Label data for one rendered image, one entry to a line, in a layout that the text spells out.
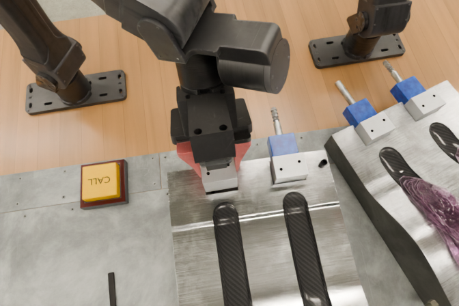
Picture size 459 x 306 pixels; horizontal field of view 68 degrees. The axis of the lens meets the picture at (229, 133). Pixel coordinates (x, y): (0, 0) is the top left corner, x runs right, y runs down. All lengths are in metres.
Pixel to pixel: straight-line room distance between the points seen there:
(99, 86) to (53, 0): 1.47
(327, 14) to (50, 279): 0.77
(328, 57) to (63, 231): 0.62
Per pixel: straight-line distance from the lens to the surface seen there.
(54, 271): 0.68
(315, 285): 0.55
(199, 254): 0.53
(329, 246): 0.55
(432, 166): 0.67
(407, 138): 0.67
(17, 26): 0.55
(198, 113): 0.36
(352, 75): 0.77
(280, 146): 0.55
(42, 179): 0.72
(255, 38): 0.33
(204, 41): 0.35
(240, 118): 0.43
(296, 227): 0.54
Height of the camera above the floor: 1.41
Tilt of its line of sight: 67 degrees down
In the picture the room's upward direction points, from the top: straight up
